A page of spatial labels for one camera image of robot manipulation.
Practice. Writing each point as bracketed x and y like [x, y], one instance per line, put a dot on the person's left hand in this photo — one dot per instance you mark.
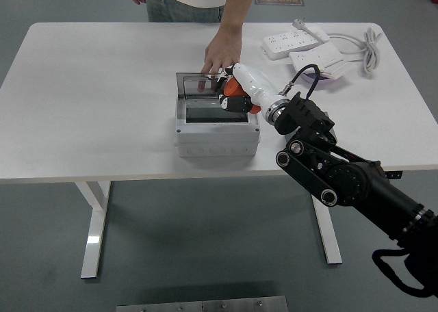
[222, 52]

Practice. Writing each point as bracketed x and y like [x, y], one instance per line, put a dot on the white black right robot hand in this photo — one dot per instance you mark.
[253, 82]

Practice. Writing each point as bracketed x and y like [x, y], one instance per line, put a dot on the orange cylindrical battery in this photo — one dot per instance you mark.
[234, 88]

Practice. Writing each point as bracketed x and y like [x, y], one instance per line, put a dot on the smoky transparent hinged lid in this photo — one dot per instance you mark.
[190, 84]

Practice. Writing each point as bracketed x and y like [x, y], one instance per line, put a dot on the white plastic enclosure box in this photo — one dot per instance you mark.
[215, 137]

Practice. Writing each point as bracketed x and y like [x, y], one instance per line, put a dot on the person's left forearm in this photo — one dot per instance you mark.
[236, 11]

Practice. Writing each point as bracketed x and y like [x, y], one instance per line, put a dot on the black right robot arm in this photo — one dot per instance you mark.
[342, 182]

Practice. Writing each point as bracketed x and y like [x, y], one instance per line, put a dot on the person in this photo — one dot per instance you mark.
[181, 0]

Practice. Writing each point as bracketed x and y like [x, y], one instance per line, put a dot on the white power strip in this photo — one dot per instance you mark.
[284, 45]

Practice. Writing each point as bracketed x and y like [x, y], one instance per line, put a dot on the purple round dish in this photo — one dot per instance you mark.
[325, 82]

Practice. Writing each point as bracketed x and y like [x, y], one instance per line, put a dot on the white stacked panel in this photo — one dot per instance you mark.
[338, 69]

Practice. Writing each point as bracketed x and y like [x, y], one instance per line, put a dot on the white table leg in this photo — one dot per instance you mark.
[328, 230]
[94, 230]

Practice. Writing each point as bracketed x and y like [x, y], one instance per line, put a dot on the black table control panel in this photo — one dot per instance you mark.
[393, 175]

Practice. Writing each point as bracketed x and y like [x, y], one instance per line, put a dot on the white wall socket panel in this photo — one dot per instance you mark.
[306, 59]

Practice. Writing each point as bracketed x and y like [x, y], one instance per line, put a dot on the white wall switch panel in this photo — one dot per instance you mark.
[330, 53]

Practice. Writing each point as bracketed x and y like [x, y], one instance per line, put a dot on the grey metal base plate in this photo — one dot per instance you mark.
[202, 305]

